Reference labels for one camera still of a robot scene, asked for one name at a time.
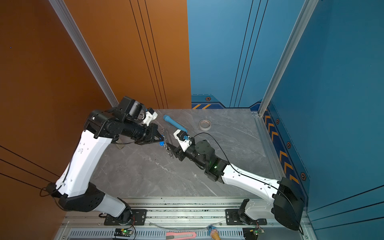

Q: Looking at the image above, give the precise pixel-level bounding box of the circuit board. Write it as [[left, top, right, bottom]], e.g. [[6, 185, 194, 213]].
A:
[[114, 228, 135, 239], [243, 228, 265, 240]]

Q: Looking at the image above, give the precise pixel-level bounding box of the toy ice cream cone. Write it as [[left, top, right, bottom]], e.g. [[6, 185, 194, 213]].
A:
[[208, 225, 221, 240]]

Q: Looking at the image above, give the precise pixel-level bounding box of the right circuit board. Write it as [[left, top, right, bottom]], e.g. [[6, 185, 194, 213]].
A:
[[243, 228, 265, 240]]

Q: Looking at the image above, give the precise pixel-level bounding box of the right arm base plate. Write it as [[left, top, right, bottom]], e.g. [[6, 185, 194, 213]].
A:
[[225, 209, 268, 226]]

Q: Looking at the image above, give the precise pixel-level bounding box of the masking tape roll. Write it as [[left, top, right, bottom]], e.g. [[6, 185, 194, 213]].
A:
[[199, 119, 212, 131]]

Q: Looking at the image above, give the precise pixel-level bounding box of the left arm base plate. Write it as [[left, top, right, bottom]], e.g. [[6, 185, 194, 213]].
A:
[[104, 209, 148, 227]]

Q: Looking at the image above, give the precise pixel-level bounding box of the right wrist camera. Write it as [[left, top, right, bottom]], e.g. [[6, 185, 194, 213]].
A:
[[173, 130, 192, 152]]

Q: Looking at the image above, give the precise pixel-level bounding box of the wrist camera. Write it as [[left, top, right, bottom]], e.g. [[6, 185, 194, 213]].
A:
[[173, 130, 192, 152], [142, 108, 158, 126]]

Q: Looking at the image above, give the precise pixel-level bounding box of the pink utility knife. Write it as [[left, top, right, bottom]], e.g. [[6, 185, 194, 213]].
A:
[[166, 232, 197, 240]]

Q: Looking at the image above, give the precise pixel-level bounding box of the left circuit board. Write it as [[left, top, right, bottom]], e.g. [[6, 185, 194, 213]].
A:
[[114, 228, 135, 239]]

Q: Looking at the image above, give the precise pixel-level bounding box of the blue toy microphone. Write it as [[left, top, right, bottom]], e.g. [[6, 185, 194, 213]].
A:
[[163, 115, 188, 133]]

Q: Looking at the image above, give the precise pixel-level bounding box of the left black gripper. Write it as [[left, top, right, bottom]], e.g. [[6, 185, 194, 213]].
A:
[[123, 121, 166, 145]]

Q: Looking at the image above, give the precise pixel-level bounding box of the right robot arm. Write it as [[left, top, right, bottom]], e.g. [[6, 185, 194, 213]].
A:
[[168, 140, 305, 231]]

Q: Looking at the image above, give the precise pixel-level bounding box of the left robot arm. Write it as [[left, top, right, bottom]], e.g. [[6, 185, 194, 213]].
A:
[[45, 97, 164, 225]]

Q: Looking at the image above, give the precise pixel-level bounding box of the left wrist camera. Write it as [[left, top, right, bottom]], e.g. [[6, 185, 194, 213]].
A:
[[142, 108, 158, 126]]

